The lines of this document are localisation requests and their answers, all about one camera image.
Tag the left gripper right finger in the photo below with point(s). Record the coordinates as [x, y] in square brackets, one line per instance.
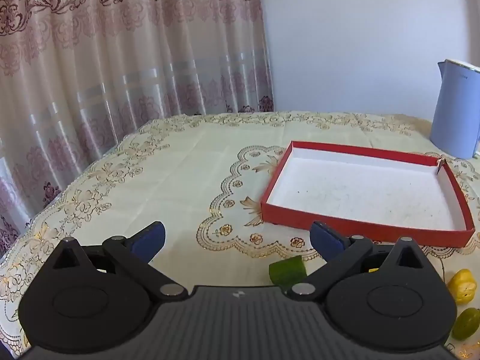
[343, 256]

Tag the pink floral curtain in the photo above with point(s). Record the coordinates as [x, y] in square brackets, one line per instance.
[79, 75]

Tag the green cucumber chunk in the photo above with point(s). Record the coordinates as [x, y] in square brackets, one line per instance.
[287, 272]

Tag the red shallow box tray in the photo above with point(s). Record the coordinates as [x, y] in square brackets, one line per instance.
[380, 194]

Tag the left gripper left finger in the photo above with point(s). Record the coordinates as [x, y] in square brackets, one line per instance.
[132, 255]

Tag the green round tomato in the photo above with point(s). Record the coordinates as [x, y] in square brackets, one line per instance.
[466, 324]

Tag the blue electric kettle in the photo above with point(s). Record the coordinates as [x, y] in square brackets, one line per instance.
[455, 126]

